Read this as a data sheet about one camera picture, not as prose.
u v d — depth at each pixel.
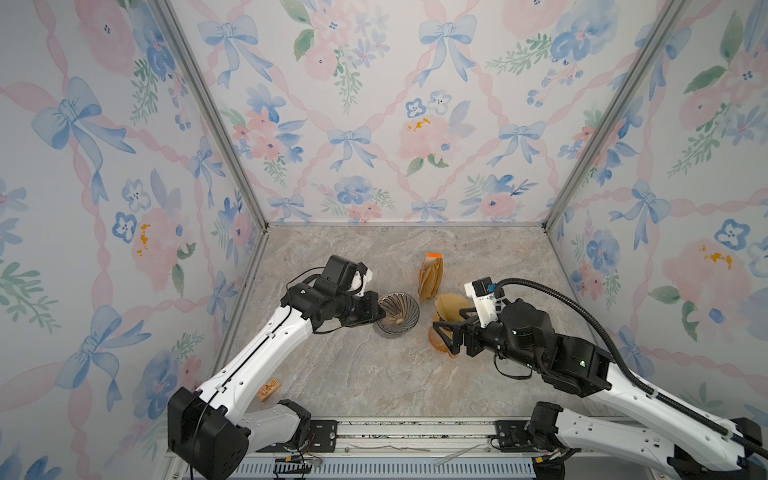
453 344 0.57
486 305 0.58
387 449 0.73
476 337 0.56
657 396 0.42
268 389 0.80
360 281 0.63
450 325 0.56
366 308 0.65
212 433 0.37
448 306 0.81
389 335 0.92
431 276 0.95
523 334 0.47
